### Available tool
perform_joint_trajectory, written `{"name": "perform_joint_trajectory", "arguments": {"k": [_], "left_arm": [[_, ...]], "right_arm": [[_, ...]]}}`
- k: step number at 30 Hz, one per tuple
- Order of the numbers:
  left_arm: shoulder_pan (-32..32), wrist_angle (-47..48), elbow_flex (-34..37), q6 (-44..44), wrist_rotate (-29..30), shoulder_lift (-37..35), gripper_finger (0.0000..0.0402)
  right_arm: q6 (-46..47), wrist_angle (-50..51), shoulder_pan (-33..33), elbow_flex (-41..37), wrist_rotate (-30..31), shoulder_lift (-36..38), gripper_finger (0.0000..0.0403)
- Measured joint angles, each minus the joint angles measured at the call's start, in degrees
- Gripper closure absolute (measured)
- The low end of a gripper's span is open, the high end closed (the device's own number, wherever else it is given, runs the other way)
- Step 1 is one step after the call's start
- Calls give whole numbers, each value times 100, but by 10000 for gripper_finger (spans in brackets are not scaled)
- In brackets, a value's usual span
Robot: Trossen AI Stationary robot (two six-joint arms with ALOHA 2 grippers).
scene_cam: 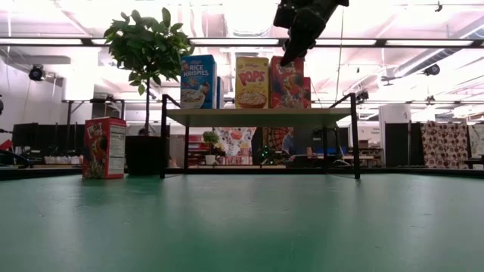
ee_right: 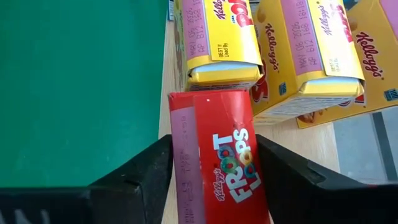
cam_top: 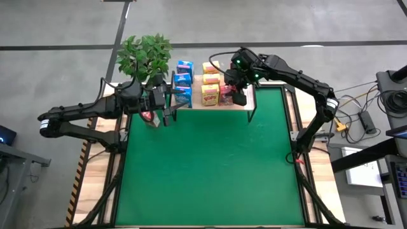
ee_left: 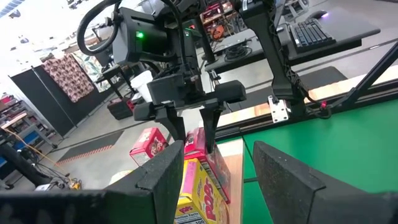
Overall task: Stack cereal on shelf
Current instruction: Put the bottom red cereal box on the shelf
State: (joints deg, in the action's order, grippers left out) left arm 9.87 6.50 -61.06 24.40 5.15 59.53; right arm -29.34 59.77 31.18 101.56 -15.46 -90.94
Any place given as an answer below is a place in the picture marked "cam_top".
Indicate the white paper sheet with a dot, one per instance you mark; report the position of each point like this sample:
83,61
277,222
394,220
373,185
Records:
362,175

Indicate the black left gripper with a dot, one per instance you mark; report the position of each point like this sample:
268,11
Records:
157,100

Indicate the yellow black hazard tape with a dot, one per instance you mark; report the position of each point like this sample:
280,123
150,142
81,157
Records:
75,191

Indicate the wooden shelf with black legs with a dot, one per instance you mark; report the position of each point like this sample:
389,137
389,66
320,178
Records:
197,98

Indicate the blue Rice Krispies cereal box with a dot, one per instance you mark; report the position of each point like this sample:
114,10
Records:
185,66
183,97
182,79

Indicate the dark monitor screen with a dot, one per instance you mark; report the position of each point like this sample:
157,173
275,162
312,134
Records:
6,136

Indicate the small black object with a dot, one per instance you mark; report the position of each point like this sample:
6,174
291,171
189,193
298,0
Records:
378,219

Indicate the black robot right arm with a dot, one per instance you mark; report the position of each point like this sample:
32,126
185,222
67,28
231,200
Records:
302,82

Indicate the black table frame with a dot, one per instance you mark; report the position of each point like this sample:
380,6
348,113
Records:
276,85

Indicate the green table mat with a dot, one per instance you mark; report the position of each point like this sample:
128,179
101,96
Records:
190,197

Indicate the backlit black keyboard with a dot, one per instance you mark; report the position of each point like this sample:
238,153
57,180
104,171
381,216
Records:
401,181

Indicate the yellow Corn Pops cereal box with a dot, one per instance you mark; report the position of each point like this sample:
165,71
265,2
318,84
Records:
210,95
211,79
211,66

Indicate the green plant in black pot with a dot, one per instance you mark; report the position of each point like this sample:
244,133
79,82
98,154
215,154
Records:
143,55

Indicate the black desk beam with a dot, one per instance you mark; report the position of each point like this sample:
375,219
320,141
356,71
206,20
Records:
362,156

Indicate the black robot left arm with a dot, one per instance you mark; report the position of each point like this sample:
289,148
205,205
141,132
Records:
79,111

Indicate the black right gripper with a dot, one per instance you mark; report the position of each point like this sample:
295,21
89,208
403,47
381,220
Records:
251,68

